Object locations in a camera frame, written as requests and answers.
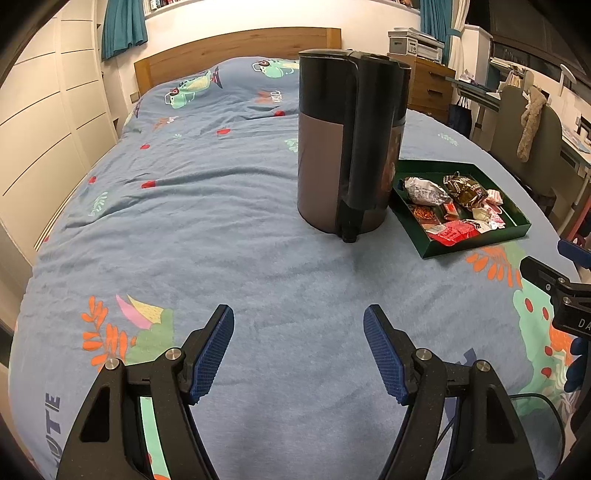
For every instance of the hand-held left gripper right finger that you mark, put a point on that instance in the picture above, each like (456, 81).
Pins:
(388, 355)

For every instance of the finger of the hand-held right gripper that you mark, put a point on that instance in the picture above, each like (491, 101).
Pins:
(540, 272)
(575, 251)

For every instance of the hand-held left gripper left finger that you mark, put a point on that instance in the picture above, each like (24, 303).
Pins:
(210, 355)

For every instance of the pink cartoon character packet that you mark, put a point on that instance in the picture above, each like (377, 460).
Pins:
(496, 220)

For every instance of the green tray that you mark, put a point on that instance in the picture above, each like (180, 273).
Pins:
(461, 250)

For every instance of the pink striped candy packet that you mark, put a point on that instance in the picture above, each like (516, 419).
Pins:
(493, 196)

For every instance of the red and white snack packet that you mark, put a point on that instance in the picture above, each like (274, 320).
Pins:
(450, 233)

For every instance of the small red candy packet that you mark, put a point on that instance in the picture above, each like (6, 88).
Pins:
(450, 212)

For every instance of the brown snack packet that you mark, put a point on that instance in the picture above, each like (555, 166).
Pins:
(466, 189)

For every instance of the dark red snack packet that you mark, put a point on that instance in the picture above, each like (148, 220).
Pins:
(424, 214)

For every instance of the white and grey snack packet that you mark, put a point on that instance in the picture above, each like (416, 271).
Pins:
(427, 190)

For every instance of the person's right hand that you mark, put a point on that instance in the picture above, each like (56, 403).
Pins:
(578, 364)

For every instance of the grey chair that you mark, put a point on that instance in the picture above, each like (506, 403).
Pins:
(549, 138)

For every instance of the beige plush toy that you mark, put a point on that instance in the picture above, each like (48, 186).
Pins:
(531, 120)

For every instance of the dark blue paper bag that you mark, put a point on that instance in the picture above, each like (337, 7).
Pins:
(461, 117)

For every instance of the grey desk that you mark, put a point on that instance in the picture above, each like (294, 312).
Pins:
(475, 92)

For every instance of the black and brown electric kettle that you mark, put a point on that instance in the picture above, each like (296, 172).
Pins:
(323, 175)

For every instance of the wooden dresser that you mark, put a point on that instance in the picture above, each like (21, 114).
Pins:
(429, 87)

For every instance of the white printer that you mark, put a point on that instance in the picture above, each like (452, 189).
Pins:
(406, 44)

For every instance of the cream wardrobe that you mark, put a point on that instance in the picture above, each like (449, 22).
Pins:
(46, 115)

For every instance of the wooden headboard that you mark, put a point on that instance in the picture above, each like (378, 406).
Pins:
(231, 46)

